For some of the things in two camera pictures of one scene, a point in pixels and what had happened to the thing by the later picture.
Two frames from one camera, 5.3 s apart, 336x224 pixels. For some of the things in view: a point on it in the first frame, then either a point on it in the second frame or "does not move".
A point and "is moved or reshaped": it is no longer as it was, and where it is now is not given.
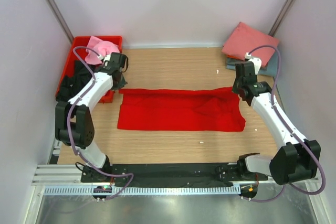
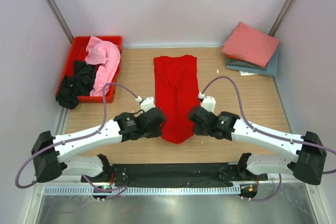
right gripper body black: x=235 y=88 -> x=201 y=130
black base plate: x=178 y=174 does not move
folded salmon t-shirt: x=244 y=38 does not move
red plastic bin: x=77 y=52 does not move
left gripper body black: x=119 y=85 -> x=153 y=132
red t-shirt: x=212 y=109 is moved or reshaped
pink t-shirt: x=102 y=48 does not move
